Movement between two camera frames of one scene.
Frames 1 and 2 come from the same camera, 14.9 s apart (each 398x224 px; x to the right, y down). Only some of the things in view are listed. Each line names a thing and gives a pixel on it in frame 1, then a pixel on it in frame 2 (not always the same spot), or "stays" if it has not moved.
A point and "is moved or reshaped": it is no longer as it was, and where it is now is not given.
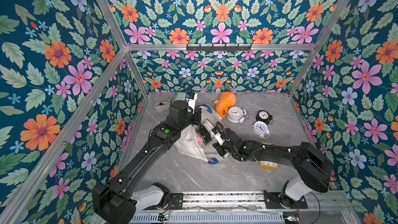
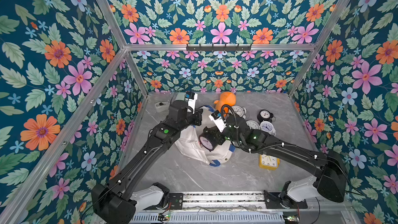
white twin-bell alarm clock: [260, 128] is moved or reshaped
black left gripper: [196, 115] stays
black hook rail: [218, 48] stays
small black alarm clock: [264, 116] stays
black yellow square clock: [268, 165] stays
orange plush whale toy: [227, 99] stays
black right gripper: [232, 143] → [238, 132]
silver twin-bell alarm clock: [236, 114] stays
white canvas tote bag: [190, 141] is moved or reshaped
